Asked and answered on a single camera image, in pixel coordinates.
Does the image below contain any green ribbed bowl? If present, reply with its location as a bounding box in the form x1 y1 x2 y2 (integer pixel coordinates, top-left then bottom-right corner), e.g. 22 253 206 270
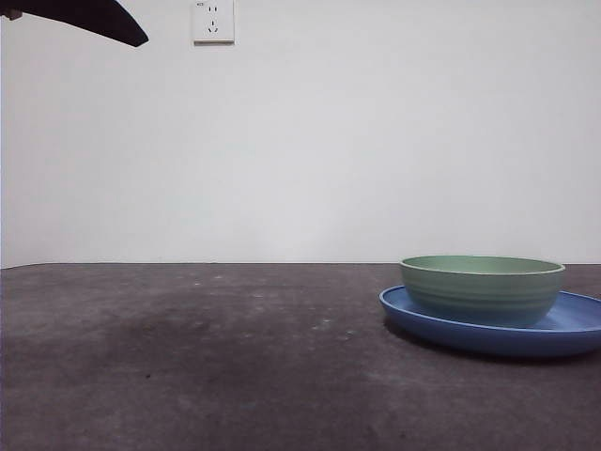
399 255 566 329

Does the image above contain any blue plate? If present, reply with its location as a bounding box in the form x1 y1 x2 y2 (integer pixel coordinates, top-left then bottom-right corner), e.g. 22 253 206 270
378 284 601 361

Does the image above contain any white wall socket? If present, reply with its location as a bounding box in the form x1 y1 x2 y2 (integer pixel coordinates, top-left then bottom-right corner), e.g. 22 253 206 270
193 0 236 47

